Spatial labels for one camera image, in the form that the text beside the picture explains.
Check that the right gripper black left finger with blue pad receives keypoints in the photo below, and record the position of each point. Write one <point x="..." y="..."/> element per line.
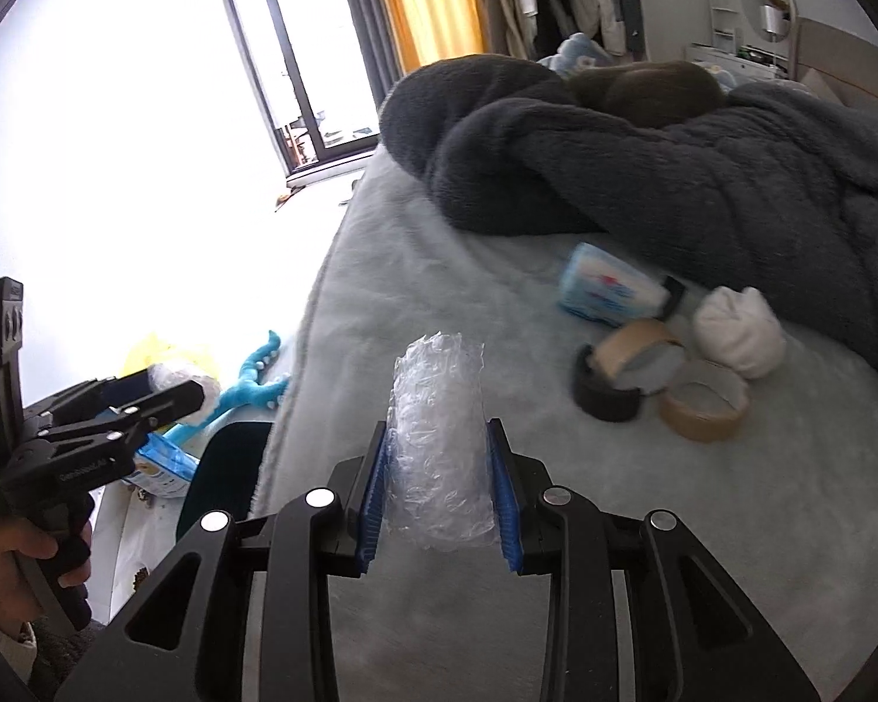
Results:
<point x="183" y="635"/>

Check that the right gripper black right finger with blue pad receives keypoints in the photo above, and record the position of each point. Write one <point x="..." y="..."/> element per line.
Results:
<point x="637" y="605"/>

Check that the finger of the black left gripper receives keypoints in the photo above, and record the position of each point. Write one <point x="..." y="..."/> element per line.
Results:
<point x="149" y="413"/>
<point x="85" y="401"/>

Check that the white paper ball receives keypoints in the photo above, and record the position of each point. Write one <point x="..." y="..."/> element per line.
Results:
<point x="192" y="379"/>

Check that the brown cardboard tape core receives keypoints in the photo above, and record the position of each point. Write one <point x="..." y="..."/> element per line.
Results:
<point x="705" y="402"/>

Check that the clear bubble wrap roll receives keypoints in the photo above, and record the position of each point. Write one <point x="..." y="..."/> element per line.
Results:
<point x="439" y="492"/>

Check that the black trash bin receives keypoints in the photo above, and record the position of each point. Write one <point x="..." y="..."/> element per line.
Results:
<point x="227" y="474"/>

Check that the blue pet food bag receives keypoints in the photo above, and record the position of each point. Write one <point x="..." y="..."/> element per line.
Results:
<point x="163" y="469"/>

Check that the yellow crumpled plastic bag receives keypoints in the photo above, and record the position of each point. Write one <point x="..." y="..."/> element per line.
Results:
<point x="152" y="350"/>

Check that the blue plush tentacle toy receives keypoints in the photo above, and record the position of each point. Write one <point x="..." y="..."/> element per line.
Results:
<point x="254" y="388"/>

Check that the grey-white bed mattress cover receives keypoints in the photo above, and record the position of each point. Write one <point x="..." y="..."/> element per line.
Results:
<point x="789" y="506"/>

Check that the black tape roll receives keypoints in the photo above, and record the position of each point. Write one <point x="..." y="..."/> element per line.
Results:
<point x="597" y="397"/>

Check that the orange object by window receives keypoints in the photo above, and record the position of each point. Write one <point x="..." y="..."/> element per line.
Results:
<point x="287" y="197"/>

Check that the brown tape roll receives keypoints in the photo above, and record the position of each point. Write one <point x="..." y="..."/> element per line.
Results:
<point x="642" y="355"/>

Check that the white rolled sock ball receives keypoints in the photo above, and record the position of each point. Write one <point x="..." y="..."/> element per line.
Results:
<point x="738" y="329"/>

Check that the blue white tissue pack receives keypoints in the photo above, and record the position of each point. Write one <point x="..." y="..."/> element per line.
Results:
<point x="597" y="286"/>

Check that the dark framed window door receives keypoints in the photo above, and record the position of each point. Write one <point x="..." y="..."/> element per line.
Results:
<point x="309" y="78"/>

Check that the dark fleece blanket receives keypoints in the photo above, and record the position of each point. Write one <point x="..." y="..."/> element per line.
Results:
<point x="775" y="190"/>

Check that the dark grey curtain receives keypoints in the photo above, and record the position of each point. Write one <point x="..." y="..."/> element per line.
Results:
<point x="377" y="46"/>

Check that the brown plush item on bed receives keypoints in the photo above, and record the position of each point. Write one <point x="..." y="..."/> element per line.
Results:
<point x="651" y="95"/>

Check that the white vanity shelf unit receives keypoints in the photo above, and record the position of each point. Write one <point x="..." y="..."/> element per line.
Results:
<point x="728" y="54"/>

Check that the blue white patterned pillow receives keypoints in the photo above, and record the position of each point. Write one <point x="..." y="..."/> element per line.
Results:
<point x="577" y="53"/>

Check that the round white mirror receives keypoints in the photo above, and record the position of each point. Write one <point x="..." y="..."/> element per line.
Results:
<point x="768" y="24"/>

